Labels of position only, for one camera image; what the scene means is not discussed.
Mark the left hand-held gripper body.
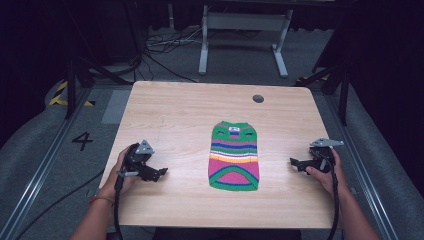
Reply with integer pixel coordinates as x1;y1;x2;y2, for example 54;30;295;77
117;139;161;183

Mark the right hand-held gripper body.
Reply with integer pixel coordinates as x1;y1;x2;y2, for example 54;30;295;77
307;137;345;174

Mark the person's left hand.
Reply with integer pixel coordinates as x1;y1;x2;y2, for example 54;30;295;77
99;144;142;198

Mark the person's right hand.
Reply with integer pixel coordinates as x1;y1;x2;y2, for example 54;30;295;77
305;148;350;196

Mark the striped knitted pet sweater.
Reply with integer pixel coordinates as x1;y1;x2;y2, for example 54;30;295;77
207;120;261;193

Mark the black tripod stand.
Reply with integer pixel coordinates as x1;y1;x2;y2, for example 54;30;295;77
63;0;143;120
294;49;352;127

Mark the yellow and black hazard tape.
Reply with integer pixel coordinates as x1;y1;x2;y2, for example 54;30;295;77
48;80;96;108

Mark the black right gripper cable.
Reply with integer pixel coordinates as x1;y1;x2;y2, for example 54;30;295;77
323;153;341;240

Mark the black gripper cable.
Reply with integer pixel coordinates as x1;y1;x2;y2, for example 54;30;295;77
323;153;341;240
113;173;126;240

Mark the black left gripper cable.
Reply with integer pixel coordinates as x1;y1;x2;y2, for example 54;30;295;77
113;173;126;240

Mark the red and yellow bracelet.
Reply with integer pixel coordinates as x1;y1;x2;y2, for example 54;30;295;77
88;195;116;206

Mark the black floor cable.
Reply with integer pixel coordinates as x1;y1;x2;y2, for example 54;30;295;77
13;167;106;240

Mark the tangle of floor cables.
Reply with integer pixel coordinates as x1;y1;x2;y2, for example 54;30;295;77
142;25;205;56

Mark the white metal table frame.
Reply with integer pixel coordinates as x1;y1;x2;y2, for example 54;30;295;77
198;4;295;79

